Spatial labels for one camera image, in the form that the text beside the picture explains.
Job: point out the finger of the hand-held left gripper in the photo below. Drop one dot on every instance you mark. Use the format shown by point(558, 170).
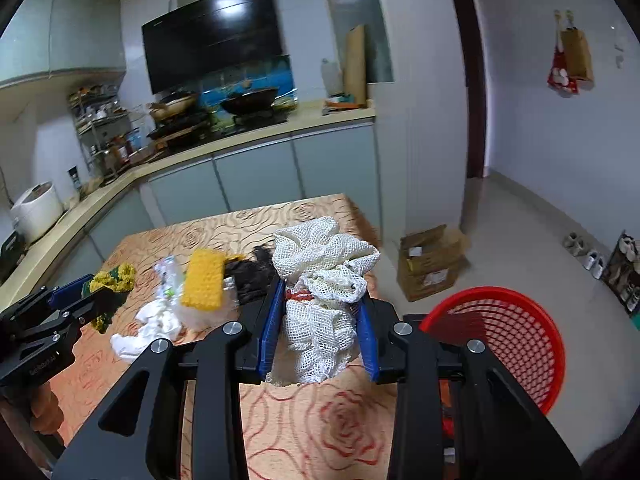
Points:
point(95, 305)
point(70, 288)

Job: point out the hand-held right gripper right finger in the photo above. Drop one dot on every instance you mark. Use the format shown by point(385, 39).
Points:
point(368, 341)

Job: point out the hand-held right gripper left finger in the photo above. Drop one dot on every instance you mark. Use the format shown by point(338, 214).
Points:
point(267, 332)

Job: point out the yellow green knitted cloth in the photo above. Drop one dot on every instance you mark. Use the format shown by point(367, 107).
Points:
point(117, 277)

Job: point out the white mesh bag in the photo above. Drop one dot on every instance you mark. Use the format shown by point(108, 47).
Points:
point(320, 330)

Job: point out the black plastic bag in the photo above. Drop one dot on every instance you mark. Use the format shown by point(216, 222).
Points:
point(252, 275)

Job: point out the clear plastic bag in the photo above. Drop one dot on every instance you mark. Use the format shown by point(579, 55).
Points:
point(169, 277)

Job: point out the yellow sponge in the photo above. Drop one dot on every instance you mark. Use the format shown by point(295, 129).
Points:
point(202, 280)

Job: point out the red plastic basket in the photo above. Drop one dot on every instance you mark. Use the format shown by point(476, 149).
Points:
point(515, 340)

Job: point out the person's left hand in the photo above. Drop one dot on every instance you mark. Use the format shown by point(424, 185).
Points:
point(44, 407)

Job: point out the white crumpled tissue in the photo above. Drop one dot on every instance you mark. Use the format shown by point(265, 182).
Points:
point(150, 327)

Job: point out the black countertop appliance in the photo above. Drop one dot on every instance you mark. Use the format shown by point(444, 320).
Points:
point(10, 255)

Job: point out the white rice cooker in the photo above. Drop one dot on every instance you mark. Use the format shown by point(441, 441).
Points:
point(35, 212)

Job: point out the gold rose-pattern tablecloth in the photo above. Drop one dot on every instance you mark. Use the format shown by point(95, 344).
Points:
point(310, 420)

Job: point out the cardboard box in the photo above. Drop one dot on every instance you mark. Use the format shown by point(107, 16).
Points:
point(432, 265)

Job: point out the small black bottle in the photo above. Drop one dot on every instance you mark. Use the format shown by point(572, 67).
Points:
point(75, 184)

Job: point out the kitchen counter with cabinets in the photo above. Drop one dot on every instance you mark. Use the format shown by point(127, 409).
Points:
point(250, 175)

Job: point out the metal spice rack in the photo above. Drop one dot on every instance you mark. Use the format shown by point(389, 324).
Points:
point(107, 125)

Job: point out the black gas stove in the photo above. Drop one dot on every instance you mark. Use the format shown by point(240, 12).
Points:
point(200, 127)

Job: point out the beige cooking pan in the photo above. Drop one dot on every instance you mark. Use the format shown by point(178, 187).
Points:
point(172, 104)

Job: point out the beige shoe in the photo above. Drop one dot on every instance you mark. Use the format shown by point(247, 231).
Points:
point(581, 247)
point(570, 241)

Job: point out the black wok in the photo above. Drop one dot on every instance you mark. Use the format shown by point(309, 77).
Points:
point(250, 100)

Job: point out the white shoe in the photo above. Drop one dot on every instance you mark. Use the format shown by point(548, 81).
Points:
point(590, 261)
point(599, 267)

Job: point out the black shoe rack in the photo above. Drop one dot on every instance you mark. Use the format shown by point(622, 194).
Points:
point(611, 270)

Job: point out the white plastic bottle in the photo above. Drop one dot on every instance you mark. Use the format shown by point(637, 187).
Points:
point(331, 77)

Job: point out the cluster of sneakers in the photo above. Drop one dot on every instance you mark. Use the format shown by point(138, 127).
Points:
point(627, 270)

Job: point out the wooden cutting board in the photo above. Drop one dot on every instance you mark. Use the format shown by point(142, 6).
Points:
point(355, 65)

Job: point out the dark wooden door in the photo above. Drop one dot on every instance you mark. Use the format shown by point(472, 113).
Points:
point(470, 75)

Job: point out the black range hood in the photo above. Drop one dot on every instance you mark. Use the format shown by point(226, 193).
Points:
point(215, 35)

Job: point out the red hanging bag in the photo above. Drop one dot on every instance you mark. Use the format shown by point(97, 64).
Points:
point(559, 77)

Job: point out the brown paper bag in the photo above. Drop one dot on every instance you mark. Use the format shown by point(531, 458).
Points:
point(576, 55)

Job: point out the pale wall cabinet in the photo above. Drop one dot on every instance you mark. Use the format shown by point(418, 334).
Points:
point(60, 25)

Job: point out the white wall intercom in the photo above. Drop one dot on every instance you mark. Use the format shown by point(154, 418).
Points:
point(619, 45)

